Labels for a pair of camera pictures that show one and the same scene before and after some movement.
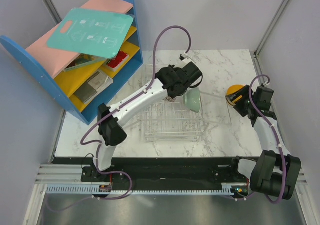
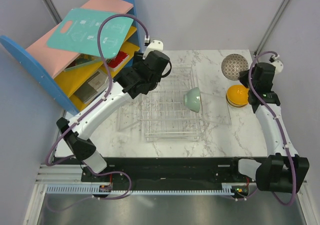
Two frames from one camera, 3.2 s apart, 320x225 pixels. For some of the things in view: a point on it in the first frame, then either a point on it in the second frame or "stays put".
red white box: (115, 63) stays put
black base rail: (157, 170) stays put
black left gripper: (174, 68) -> (138, 60)
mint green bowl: (192, 99) stays put
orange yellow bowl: (232, 89) stays put
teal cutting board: (101, 33) stays put
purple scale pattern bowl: (171, 100) -> (232, 64)
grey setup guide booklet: (97, 83) stays put
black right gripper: (242, 91) -> (242, 77)
